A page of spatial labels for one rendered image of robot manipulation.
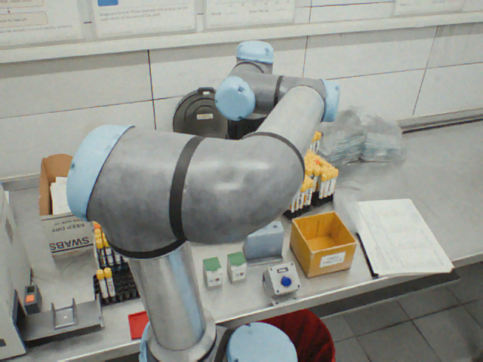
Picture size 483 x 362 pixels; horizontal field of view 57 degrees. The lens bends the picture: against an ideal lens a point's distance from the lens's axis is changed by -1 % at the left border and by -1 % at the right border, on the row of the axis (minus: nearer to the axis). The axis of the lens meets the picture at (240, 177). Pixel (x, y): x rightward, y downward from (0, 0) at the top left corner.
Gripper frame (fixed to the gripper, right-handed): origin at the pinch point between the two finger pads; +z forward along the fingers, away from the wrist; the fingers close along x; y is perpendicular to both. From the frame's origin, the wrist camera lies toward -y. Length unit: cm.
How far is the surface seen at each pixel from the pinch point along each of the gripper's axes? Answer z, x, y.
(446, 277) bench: 85, -26, -100
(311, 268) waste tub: 21.1, 10.8, -13.1
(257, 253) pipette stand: 22.0, 1.9, -1.0
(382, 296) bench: 86, -22, -66
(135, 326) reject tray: 25.1, 16.5, 32.6
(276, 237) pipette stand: 17.3, 1.9, -6.0
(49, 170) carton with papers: 15, -38, 55
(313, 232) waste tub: 21.7, -2.4, -18.7
